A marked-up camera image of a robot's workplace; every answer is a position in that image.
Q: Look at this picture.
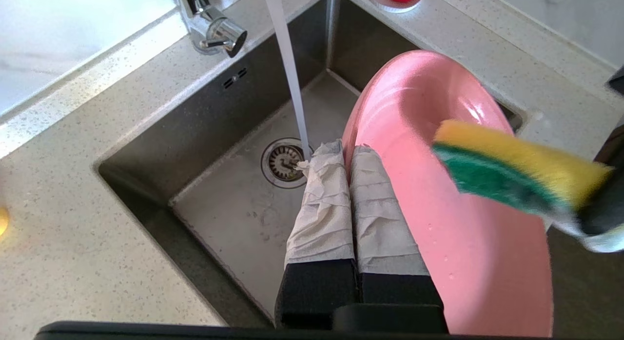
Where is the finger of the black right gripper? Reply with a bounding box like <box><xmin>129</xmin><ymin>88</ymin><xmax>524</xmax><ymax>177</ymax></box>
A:
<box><xmin>578</xmin><ymin>128</ymin><xmax>624</xmax><ymax>236</ymax></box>

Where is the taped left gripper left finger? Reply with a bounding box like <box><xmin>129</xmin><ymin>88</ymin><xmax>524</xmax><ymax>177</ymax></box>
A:
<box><xmin>274</xmin><ymin>139</ymin><xmax>360</xmax><ymax>329</ymax></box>

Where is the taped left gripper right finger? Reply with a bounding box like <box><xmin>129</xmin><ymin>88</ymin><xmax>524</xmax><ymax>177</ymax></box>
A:
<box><xmin>349</xmin><ymin>145</ymin><xmax>448</xmax><ymax>333</ymax></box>

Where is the pink plate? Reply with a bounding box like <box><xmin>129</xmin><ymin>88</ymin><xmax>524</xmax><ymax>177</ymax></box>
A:
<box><xmin>341</xmin><ymin>50</ymin><xmax>555</xmax><ymax>338</ymax></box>

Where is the yellow green sponge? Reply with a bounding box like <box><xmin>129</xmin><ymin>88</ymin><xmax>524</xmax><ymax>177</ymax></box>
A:
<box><xmin>431</xmin><ymin>119</ymin><xmax>624</xmax><ymax>254</ymax></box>

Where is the chrome faucet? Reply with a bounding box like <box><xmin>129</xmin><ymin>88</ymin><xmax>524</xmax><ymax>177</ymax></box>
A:
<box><xmin>170</xmin><ymin>0</ymin><xmax>248</xmax><ymax>59</ymax></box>

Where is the stainless steel sink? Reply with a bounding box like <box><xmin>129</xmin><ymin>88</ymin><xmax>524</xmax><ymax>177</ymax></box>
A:
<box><xmin>95</xmin><ymin>0</ymin><xmax>528</xmax><ymax>328</ymax></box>

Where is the round metal drain strainer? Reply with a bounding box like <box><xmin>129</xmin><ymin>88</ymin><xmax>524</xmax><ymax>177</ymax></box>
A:
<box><xmin>260</xmin><ymin>138</ymin><xmax>313</xmax><ymax>189</ymax></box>

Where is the running water stream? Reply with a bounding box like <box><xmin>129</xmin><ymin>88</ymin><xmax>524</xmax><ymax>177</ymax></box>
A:
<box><xmin>263</xmin><ymin>0</ymin><xmax>313</xmax><ymax>161</ymax></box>

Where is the red apple on dish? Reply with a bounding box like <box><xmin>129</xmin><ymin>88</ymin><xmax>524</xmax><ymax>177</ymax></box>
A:
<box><xmin>366</xmin><ymin>0</ymin><xmax>426</xmax><ymax>14</ymax></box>

